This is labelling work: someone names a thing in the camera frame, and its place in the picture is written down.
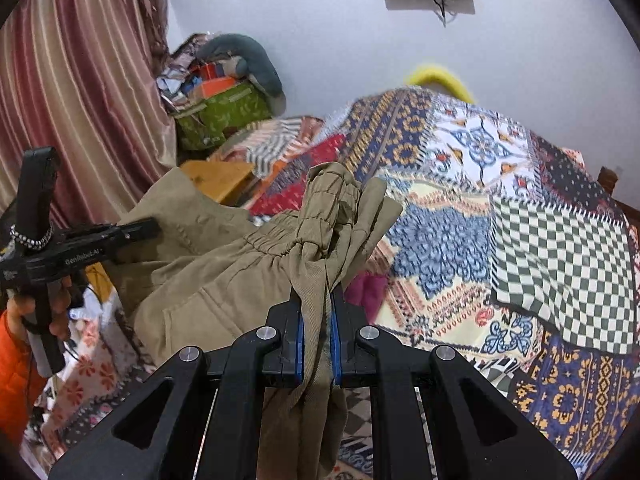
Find olive green pants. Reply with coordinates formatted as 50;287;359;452
105;162;401;479

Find orange sleeve forearm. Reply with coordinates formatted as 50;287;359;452
0;311;47;448

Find person left hand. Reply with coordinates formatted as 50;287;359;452
6;276;72;344

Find pink folded garment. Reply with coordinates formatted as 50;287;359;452
344;271;388;324

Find patchwork patterned bedspread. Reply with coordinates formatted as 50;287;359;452
39;84;640;480

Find wooden lap desk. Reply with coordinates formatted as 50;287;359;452
180;160;254;206

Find green fabric storage box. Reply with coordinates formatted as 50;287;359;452
174;82;271;152

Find striped brown curtain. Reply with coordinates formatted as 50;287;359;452
1;0;177;226

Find striped orange pillow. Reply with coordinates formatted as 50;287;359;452
207;116;324;179

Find grey green plush toy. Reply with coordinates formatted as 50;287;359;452
196;34;283;98

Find yellow plush headboard cushion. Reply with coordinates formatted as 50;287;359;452
407;65;475;104

